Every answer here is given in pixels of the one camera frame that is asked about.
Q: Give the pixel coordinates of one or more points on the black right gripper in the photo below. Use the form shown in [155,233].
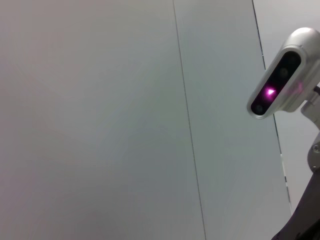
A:
[305,220]

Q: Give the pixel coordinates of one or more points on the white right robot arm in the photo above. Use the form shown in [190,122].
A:
[315,156]

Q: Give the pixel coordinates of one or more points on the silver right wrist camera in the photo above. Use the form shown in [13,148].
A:
[297,72]

